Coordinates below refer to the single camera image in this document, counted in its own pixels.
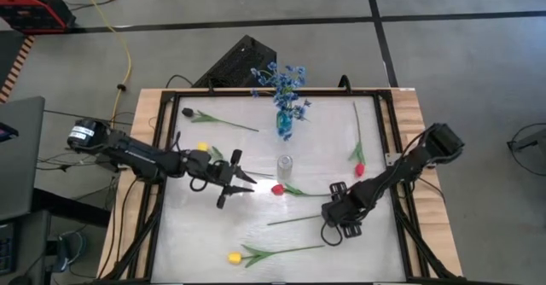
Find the red and black equipment case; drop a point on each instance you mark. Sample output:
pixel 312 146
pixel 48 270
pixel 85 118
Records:
pixel 30 7

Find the grey desk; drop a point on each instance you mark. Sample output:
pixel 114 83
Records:
pixel 19 157

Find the blue and black floor device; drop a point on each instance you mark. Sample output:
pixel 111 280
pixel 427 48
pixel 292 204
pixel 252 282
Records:
pixel 64 251

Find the grey stand base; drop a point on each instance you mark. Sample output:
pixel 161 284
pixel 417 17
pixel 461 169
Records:
pixel 531 142

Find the black cabinet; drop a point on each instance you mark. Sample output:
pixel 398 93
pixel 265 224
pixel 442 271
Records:
pixel 21 251

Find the black metal table frame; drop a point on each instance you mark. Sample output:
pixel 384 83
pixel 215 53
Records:
pixel 213 93

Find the black artificial tulip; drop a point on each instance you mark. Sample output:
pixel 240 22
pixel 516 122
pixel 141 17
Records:
pixel 294 220
pixel 187 112

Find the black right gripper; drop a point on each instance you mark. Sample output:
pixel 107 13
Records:
pixel 341 211

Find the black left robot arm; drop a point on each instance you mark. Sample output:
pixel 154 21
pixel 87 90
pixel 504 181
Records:
pixel 136 155

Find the blue glass vase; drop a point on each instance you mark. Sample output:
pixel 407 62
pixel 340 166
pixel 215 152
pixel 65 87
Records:
pixel 283 123

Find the clear glass vase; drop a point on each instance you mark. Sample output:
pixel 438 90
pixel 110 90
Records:
pixel 284 167

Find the dark mat with striped edge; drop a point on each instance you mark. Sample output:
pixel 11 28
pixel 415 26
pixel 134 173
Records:
pixel 10 59

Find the black computer tower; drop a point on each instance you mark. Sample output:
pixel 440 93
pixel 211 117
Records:
pixel 239 65

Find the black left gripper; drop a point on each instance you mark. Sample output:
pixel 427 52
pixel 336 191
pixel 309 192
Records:
pixel 213 172

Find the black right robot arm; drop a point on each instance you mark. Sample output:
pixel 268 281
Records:
pixel 405 170

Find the tablet with blue screen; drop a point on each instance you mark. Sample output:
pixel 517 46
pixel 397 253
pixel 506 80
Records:
pixel 6 132

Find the yellow artificial tulip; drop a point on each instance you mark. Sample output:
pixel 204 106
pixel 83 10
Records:
pixel 203 146
pixel 234 258

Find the red artificial tulip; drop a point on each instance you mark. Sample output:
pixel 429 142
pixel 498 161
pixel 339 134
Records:
pixel 278 190
pixel 360 170

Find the silver metal bracket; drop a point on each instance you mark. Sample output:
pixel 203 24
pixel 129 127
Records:
pixel 392 159

